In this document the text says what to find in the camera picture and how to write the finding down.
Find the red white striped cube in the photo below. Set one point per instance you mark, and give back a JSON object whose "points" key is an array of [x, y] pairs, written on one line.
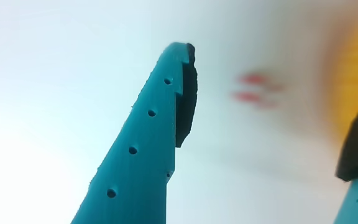
{"points": [[255, 88]]}

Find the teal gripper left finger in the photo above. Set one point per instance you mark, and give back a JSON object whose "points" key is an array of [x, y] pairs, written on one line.
{"points": [[145, 155]]}

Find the yellow honeycomb basket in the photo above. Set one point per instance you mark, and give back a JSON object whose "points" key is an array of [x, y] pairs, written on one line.
{"points": [[354, 71]]}

